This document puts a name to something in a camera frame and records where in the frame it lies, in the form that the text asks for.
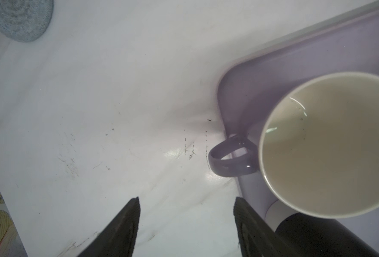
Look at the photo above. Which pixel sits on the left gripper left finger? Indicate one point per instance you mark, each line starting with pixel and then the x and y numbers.
pixel 119 237

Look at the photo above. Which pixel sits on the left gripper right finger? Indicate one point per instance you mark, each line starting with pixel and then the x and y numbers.
pixel 256 238

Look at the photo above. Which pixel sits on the purple mug white inside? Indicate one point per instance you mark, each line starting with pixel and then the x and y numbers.
pixel 318 150

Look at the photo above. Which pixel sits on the grey knitted round coaster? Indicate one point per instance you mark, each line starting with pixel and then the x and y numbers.
pixel 25 20

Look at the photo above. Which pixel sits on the black mug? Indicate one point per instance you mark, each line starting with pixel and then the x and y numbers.
pixel 318 237

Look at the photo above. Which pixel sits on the lavender tray mat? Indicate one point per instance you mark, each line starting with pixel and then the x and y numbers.
pixel 349 42

